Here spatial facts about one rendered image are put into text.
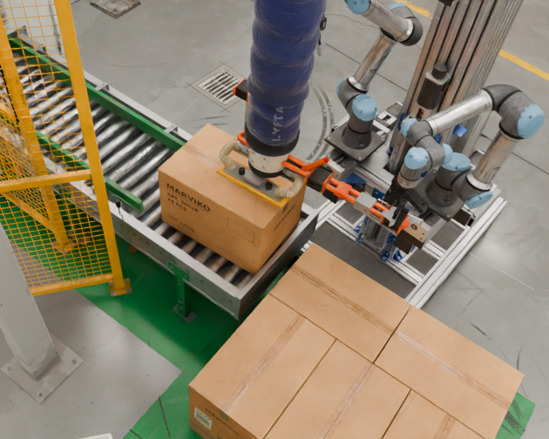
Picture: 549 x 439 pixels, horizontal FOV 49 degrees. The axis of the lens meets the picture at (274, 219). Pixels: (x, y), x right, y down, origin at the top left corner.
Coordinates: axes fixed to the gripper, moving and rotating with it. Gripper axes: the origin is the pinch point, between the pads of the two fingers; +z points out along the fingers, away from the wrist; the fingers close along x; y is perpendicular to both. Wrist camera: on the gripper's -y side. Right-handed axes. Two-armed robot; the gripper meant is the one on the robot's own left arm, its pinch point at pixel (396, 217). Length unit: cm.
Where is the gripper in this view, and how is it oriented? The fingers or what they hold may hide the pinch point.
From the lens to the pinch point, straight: 242.4
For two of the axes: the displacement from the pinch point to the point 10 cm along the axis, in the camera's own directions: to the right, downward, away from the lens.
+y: -8.4, -4.8, 2.6
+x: -5.4, 6.3, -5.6
